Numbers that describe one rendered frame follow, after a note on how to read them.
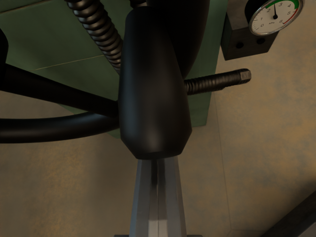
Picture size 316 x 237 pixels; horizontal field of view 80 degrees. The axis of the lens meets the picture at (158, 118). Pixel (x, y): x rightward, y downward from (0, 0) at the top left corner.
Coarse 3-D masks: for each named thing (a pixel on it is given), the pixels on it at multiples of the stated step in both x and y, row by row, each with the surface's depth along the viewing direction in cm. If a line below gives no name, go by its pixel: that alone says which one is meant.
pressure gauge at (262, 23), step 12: (252, 0) 24; (264, 0) 23; (276, 0) 22; (288, 0) 22; (300, 0) 22; (252, 12) 24; (264, 12) 24; (276, 12) 24; (288, 12) 24; (300, 12) 24; (252, 24) 25; (264, 24) 26; (276, 24) 26; (288, 24) 26
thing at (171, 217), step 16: (160, 160) 8; (176, 160) 8; (160, 176) 8; (176, 176) 8; (160, 192) 7; (176, 192) 7; (160, 208) 6; (176, 208) 6; (160, 224) 6; (176, 224) 6
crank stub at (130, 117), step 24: (144, 24) 7; (144, 48) 6; (168, 48) 7; (120, 72) 7; (144, 72) 6; (168, 72) 6; (120, 96) 6; (144, 96) 6; (168, 96) 6; (120, 120) 6; (144, 120) 5; (168, 120) 5; (144, 144) 6; (168, 144) 6
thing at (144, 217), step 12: (144, 168) 8; (156, 168) 8; (144, 180) 7; (156, 180) 7; (144, 192) 7; (156, 192) 7; (144, 204) 7; (156, 204) 7; (132, 216) 6; (144, 216) 6; (156, 216) 6; (132, 228) 6; (144, 228) 6; (156, 228) 6
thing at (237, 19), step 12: (240, 0) 31; (228, 12) 31; (240, 12) 30; (228, 24) 31; (240, 24) 30; (228, 36) 32; (240, 36) 31; (252, 36) 31; (264, 36) 32; (228, 48) 34; (240, 48) 34; (252, 48) 34; (264, 48) 35
